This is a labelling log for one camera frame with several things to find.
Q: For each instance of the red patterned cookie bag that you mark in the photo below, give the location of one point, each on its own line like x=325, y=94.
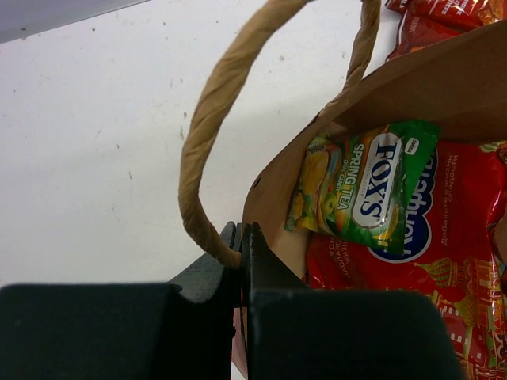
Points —
x=450, y=253

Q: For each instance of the green Fox's candy bag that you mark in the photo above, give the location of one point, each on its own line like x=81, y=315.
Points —
x=358, y=188

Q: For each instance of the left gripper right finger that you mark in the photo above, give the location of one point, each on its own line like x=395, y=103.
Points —
x=296, y=332

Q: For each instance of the red Doritos chip bag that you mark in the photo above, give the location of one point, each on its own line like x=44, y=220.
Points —
x=427, y=22

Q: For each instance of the red brown paper bag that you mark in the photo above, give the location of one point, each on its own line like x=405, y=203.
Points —
x=458, y=84

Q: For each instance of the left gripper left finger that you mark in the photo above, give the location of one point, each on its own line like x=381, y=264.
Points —
x=179, y=329

